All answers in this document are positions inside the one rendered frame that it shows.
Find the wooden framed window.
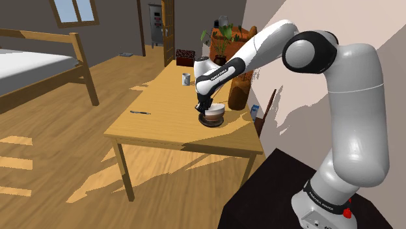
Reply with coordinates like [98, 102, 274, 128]
[48, 0, 100, 29]

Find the white and brown bowl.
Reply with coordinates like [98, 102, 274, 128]
[204, 103, 226, 123]

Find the dark brown stick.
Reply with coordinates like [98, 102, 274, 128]
[253, 88, 278, 138]

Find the dark robot stand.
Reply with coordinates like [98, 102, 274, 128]
[217, 148, 394, 229]

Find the grey wall cabinet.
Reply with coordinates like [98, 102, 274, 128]
[148, 3, 165, 49]

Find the dark red box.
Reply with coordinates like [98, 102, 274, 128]
[175, 48, 196, 68]

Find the blue box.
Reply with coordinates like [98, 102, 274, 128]
[250, 104, 260, 123]

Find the green potted plant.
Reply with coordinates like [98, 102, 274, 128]
[200, 23, 243, 68]

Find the wooden door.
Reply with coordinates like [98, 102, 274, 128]
[161, 0, 176, 68]

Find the wooden table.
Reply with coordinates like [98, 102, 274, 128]
[103, 59, 266, 203]

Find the wooden bed with white mattress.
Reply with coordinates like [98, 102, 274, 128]
[0, 27, 100, 115]

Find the dark round plate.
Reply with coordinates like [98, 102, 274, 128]
[198, 113, 225, 128]

